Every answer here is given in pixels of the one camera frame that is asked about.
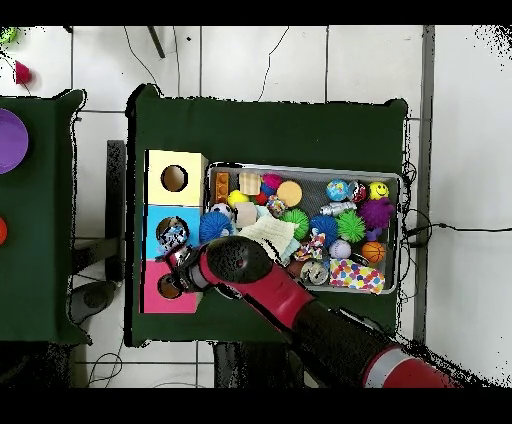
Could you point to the cream waffle cloth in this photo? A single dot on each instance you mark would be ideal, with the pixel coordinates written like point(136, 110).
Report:
point(272, 236)

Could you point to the colourful polka dot cloth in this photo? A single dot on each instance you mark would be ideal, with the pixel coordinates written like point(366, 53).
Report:
point(356, 276)

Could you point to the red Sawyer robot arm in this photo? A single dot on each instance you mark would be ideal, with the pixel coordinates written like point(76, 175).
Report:
point(280, 292)

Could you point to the shallow clear mesh bin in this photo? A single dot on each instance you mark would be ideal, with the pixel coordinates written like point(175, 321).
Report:
point(316, 176)

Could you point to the large blue spiky ball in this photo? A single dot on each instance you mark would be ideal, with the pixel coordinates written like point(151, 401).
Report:
point(216, 226)

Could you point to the small soccer ball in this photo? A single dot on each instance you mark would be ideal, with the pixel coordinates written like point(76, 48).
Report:
point(222, 208)

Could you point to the plain wooden cube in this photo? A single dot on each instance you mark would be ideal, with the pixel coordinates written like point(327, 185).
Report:
point(244, 214)

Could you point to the yellow tennis ball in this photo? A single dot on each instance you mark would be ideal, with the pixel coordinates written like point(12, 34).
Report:
point(236, 197)

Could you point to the dark green table cloth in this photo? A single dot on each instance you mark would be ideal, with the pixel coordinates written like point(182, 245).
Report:
point(40, 260)
point(260, 132)

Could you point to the red ball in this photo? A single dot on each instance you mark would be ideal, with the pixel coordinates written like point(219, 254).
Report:
point(2, 231)

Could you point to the blue globe ball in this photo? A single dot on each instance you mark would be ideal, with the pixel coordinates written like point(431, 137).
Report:
point(337, 190)

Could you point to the purple bowl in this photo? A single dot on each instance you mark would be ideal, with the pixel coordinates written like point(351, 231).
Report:
point(12, 140)

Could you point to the purple spiky toy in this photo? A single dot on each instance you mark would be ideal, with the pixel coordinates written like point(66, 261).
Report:
point(376, 214)

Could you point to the yellow smiley ball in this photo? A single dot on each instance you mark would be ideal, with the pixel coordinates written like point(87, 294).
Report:
point(378, 190)

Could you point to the dark grey rod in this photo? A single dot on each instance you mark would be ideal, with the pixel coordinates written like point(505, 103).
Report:
point(156, 42)

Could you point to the small red floor toy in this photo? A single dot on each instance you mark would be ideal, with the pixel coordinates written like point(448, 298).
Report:
point(22, 74)

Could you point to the green spiky floor toy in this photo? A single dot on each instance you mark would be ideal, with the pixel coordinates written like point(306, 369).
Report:
point(7, 35)

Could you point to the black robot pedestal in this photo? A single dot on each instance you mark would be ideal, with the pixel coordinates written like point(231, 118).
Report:
point(248, 368)

